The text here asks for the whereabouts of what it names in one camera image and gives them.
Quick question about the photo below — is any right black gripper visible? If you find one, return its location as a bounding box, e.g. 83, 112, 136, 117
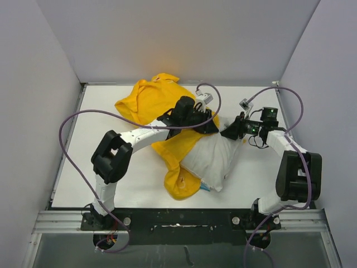
220, 112, 264, 140

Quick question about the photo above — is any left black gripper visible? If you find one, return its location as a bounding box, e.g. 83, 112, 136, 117
181, 106, 219, 134

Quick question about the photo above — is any white pillow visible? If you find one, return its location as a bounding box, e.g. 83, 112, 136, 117
180, 116, 242, 192

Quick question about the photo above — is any yellow printed pillowcase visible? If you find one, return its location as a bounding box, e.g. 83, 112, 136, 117
115, 73, 207, 200

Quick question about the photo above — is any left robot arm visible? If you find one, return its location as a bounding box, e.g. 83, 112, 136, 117
91, 93, 218, 229

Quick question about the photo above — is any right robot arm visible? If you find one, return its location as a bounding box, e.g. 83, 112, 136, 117
221, 107, 322, 228

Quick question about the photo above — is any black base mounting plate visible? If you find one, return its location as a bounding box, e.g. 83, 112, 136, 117
80, 208, 281, 249

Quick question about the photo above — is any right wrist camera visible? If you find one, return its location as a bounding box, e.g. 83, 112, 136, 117
239, 98, 253, 118

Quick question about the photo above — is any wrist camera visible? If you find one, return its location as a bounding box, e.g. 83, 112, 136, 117
196, 89, 214, 108
239, 98, 253, 118

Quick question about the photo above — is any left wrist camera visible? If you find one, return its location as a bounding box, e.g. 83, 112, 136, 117
196, 89, 214, 108

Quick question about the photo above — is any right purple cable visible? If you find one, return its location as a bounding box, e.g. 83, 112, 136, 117
242, 86, 313, 268

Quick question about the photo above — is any purple cable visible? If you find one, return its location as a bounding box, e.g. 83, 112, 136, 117
59, 83, 222, 255
242, 86, 313, 268

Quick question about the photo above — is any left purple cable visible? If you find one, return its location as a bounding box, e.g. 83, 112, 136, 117
59, 83, 222, 255

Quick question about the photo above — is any aluminium frame rail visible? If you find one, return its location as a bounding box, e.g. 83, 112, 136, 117
22, 80, 344, 268

